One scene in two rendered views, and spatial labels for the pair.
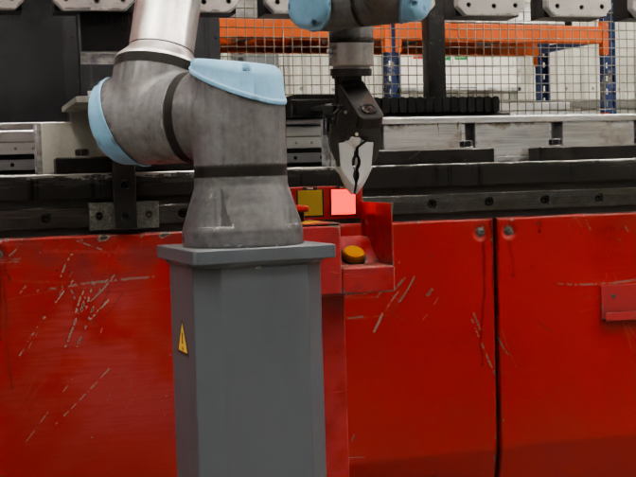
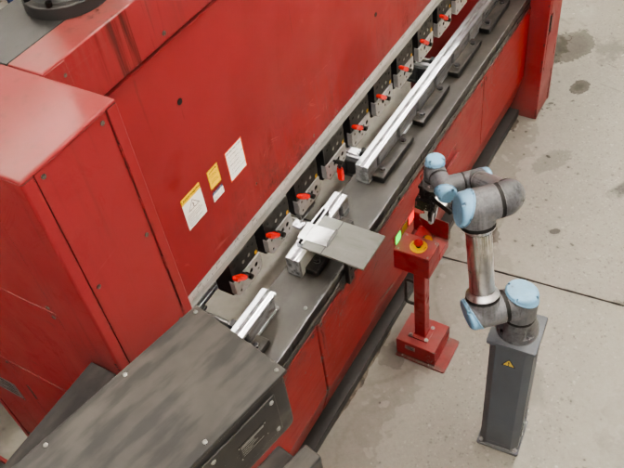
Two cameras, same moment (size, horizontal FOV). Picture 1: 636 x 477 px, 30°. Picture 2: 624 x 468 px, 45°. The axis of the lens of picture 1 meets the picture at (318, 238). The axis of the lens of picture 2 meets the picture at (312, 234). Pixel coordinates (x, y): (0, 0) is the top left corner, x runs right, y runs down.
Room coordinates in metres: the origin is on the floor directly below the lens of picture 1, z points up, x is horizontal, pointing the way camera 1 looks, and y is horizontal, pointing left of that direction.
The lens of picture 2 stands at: (0.62, 1.57, 3.11)
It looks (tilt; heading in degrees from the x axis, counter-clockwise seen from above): 47 degrees down; 324
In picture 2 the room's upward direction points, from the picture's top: 9 degrees counter-clockwise
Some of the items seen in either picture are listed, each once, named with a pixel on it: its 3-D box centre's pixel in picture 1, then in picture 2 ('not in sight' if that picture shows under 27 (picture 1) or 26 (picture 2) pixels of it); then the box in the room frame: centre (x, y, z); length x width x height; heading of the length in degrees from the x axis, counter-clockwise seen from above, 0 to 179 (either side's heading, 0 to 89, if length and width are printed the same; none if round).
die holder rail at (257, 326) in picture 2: not in sight; (233, 348); (2.09, 0.91, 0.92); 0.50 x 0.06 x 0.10; 107
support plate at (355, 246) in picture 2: (119, 104); (343, 241); (2.11, 0.34, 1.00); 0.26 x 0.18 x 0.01; 17
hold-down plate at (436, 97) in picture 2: (598, 152); (431, 104); (2.49, -0.59, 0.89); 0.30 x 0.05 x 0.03; 107
